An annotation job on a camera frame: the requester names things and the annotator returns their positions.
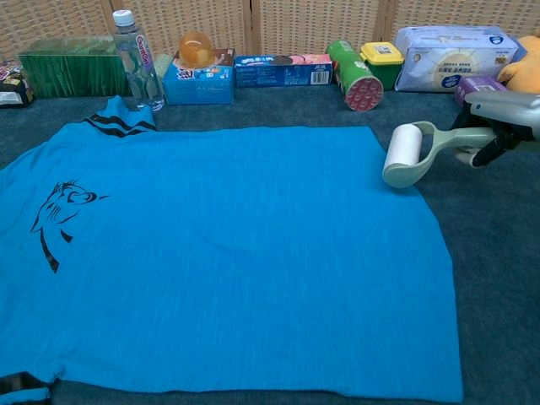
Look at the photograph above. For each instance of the pale green lint roller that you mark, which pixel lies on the pale green lint roller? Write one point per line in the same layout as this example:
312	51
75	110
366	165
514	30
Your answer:
403	154

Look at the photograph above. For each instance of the purple black snack bag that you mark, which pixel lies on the purple black snack bag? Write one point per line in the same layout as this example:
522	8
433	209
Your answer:
12	84

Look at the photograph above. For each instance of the green container yellow lid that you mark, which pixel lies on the green container yellow lid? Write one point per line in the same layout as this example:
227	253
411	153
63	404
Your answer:
379	63

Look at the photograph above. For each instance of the blue snack carton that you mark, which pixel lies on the blue snack carton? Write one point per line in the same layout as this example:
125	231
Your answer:
198	88

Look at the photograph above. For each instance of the blue pink cookie box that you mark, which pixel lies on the blue pink cookie box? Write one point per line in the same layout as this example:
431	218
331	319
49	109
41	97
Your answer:
278	71

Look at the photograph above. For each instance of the woven folding screen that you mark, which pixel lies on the woven folding screen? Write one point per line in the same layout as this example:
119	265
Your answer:
295	25

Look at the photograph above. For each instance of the white wet wipes pack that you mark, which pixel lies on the white wet wipes pack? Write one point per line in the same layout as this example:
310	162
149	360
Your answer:
447	59

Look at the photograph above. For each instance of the blue cat print t-shirt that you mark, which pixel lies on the blue cat print t-shirt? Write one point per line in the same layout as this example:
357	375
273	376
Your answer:
232	253

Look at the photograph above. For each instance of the orange plush toy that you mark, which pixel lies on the orange plush toy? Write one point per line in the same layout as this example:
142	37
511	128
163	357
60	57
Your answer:
525	67

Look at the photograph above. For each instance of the clear plastic water bottle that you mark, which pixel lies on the clear plastic water bottle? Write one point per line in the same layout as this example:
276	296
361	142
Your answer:
137	71

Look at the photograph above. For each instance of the green grass print box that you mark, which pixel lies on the green grass print box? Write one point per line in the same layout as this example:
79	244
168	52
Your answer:
71	71

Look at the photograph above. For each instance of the dark blue table mat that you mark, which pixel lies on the dark blue table mat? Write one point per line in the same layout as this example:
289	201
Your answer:
498	253

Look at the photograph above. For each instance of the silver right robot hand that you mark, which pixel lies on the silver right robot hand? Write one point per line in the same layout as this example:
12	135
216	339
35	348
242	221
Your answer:
506	109

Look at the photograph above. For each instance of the orange jelly cup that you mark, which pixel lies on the orange jelly cup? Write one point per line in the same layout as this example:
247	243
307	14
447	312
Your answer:
195	48

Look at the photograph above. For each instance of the small purple box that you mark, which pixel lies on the small purple box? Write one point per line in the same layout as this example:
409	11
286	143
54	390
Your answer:
476	86

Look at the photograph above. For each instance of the green chips can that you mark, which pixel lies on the green chips can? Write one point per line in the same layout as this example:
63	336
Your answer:
356	80

